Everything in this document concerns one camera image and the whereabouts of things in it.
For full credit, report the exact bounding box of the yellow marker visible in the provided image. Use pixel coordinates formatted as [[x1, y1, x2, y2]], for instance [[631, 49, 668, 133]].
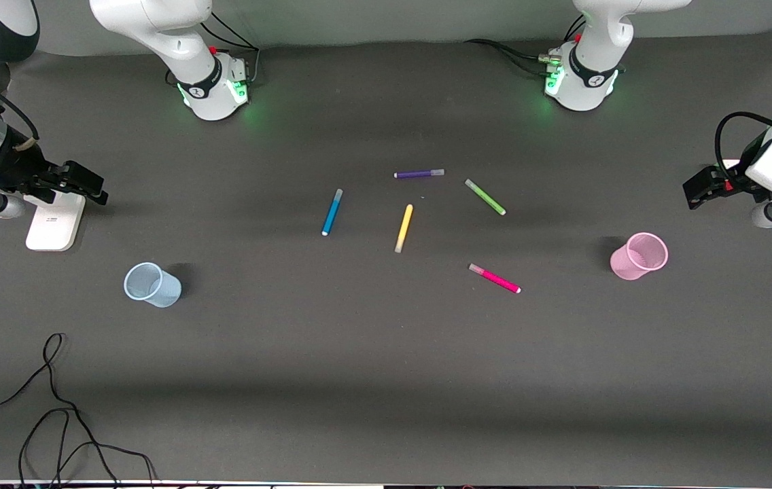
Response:
[[395, 204, 414, 254]]

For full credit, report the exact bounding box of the long thin black cable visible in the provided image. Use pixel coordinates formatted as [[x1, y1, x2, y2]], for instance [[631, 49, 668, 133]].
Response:
[[0, 332, 157, 489]]

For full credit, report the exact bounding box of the black base cable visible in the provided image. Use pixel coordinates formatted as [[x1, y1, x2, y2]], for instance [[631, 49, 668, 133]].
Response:
[[564, 14, 588, 46], [200, 12, 262, 86], [463, 39, 558, 77]]

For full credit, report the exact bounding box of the green marker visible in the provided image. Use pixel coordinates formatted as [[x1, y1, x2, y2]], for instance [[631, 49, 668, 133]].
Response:
[[465, 179, 507, 216]]

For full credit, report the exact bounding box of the translucent pink cup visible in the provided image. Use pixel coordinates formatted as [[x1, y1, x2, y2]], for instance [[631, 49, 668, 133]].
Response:
[[610, 232, 669, 281]]

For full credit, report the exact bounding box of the blue marker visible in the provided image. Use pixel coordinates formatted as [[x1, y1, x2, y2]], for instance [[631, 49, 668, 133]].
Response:
[[321, 189, 344, 237]]

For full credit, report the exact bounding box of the pink marker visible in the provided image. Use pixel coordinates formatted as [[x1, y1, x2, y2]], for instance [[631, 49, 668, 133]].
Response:
[[469, 264, 522, 294]]

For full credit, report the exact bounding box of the translucent blue cup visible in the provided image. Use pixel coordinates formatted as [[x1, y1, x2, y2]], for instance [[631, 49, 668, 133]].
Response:
[[124, 262, 182, 308]]

